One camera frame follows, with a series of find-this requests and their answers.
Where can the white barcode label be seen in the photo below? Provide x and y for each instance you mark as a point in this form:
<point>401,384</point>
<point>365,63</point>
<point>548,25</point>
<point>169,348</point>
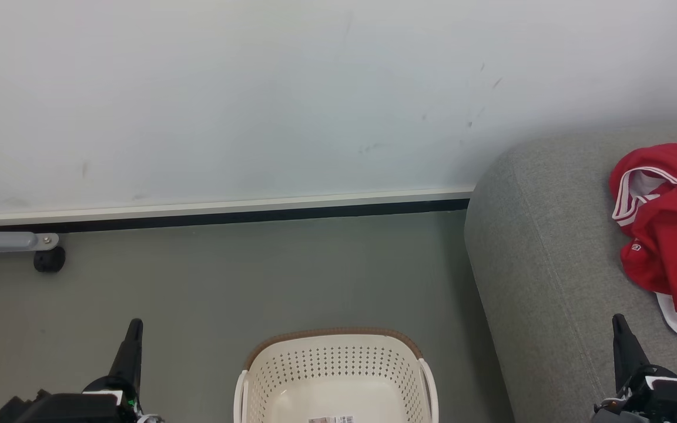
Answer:
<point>331,419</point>

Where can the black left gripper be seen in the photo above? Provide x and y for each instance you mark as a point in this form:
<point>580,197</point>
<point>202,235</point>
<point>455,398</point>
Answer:
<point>130,399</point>

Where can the white and black baseboard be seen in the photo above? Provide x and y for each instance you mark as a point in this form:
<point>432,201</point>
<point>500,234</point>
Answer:
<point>256,208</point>

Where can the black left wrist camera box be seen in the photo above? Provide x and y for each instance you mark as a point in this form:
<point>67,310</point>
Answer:
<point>68,410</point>

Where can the black caster wheel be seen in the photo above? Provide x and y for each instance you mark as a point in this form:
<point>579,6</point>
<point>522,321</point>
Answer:
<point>49,260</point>

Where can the grey metal stand leg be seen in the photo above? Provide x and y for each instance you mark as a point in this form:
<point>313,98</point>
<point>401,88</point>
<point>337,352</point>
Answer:
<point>3,241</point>

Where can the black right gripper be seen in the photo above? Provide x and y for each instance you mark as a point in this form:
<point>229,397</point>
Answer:
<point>623,408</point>

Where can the cream perforated laundry basket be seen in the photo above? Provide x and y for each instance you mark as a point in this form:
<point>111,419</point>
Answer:
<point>338,364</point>

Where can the grey fabric sofa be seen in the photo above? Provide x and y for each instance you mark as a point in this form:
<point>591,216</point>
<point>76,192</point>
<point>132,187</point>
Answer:
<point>538,264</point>

